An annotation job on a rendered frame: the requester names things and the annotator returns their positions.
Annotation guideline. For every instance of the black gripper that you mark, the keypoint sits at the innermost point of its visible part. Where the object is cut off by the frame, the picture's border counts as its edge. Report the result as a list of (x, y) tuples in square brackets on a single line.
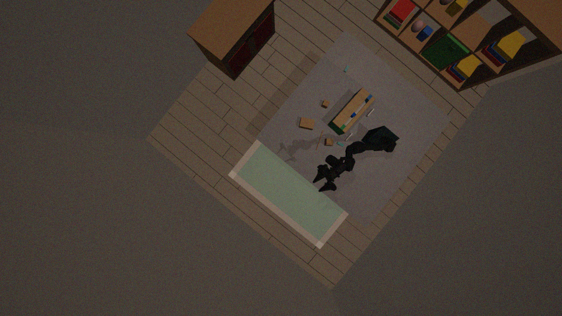
[(330, 176)]

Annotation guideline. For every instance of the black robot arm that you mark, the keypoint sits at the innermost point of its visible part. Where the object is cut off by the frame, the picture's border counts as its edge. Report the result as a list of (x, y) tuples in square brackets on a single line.
[(388, 144)]

